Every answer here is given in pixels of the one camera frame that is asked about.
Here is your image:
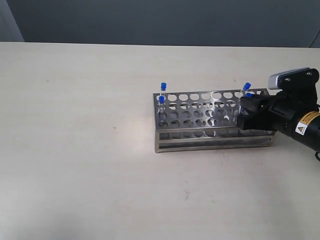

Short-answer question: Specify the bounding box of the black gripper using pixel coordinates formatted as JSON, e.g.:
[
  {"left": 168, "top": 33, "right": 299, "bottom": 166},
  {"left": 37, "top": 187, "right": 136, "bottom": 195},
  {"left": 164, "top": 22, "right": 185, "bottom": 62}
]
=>
[{"left": 236, "top": 91, "right": 319, "bottom": 138}]

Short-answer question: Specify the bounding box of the blue capped tube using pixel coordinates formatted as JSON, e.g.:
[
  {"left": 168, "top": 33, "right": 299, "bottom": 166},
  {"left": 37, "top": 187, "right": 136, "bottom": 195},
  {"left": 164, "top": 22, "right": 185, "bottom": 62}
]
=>
[
  {"left": 238, "top": 82, "right": 251, "bottom": 100},
  {"left": 238, "top": 92, "right": 254, "bottom": 115},
  {"left": 158, "top": 95, "right": 166, "bottom": 126},
  {"left": 160, "top": 82, "right": 167, "bottom": 99}
]

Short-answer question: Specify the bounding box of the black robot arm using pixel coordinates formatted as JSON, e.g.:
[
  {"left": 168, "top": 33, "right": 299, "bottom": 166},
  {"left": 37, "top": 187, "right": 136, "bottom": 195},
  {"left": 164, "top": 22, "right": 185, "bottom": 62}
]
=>
[{"left": 236, "top": 91, "right": 320, "bottom": 160}]

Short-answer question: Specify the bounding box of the stainless steel test tube rack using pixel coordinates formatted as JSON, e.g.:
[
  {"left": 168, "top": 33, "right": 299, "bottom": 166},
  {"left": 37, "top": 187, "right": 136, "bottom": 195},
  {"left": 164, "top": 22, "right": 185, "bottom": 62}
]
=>
[{"left": 153, "top": 89, "right": 277, "bottom": 153}]

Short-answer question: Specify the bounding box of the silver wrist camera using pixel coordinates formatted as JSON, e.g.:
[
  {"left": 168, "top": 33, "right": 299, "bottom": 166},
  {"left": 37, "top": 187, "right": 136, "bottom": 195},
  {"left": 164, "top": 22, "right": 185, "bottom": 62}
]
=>
[{"left": 268, "top": 67, "right": 320, "bottom": 91}]

